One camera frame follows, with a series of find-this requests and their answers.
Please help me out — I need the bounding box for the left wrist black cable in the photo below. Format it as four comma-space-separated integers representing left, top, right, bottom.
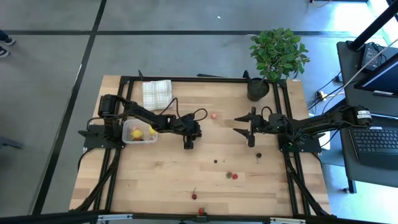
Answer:
157, 98, 208, 124

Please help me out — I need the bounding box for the green leafy plant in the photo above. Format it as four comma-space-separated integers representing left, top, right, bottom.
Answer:
249, 27, 311, 83

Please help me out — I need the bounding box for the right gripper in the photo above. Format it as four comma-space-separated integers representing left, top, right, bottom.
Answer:
233, 106, 284, 148

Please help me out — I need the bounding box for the folded white checked towel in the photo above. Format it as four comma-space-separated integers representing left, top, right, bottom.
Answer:
142, 79, 174, 111

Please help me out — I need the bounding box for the black plant pot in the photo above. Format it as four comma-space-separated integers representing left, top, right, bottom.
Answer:
247, 77, 271, 103

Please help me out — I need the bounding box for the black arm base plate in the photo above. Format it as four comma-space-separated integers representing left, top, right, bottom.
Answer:
277, 130, 326, 154
78, 123, 129, 150

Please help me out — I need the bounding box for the clear plastic tupperware container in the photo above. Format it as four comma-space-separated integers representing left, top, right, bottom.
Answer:
122, 119, 159, 145

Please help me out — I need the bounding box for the black aluminium rig frame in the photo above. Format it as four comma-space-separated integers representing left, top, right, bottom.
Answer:
0, 70, 398, 224

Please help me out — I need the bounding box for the black floor cable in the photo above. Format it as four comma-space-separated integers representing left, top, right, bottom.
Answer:
306, 70, 346, 111

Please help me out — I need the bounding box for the black keyboard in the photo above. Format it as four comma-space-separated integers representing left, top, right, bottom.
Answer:
348, 125, 398, 171

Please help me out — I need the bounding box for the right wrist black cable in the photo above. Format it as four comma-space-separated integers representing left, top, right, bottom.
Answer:
260, 106, 274, 121

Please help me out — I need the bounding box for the black power adapter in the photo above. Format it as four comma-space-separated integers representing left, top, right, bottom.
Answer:
360, 42, 388, 72

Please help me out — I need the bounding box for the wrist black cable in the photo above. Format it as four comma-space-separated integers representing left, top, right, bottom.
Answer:
157, 98, 208, 124
260, 106, 274, 121

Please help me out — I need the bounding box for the person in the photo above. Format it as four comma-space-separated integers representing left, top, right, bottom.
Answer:
0, 29, 16, 59

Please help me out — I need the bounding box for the black diagonal pole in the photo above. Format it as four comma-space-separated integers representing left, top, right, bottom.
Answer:
347, 0, 398, 52

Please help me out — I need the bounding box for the black computer monitor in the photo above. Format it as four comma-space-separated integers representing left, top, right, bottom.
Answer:
354, 52, 398, 98

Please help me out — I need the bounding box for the thin white cable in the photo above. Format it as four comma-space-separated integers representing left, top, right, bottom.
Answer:
326, 37, 398, 97

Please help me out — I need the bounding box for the white paper sheet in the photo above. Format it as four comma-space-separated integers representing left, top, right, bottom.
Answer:
319, 133, 331, 151

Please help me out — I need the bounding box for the black desk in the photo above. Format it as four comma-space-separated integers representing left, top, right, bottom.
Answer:
336, 40, 398, 189

